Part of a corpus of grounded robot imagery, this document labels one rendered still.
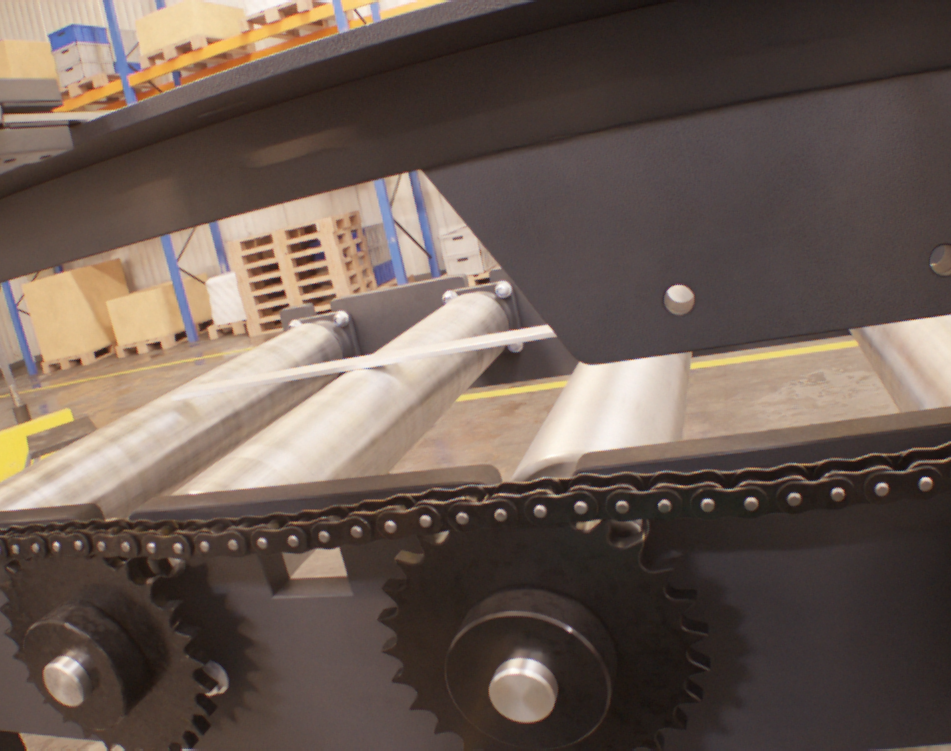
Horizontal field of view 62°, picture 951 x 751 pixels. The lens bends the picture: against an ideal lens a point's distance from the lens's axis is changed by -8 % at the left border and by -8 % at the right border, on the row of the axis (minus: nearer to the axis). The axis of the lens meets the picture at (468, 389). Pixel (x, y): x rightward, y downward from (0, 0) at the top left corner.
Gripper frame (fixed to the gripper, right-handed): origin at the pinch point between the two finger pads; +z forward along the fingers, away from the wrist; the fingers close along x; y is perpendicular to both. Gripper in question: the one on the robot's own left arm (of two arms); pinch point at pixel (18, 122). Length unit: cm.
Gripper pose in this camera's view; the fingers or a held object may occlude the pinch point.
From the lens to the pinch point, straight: 44.2
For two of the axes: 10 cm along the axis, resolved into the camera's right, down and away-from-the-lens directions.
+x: 2.2, 9.5, 2.4
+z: 2.7, -2.9, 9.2
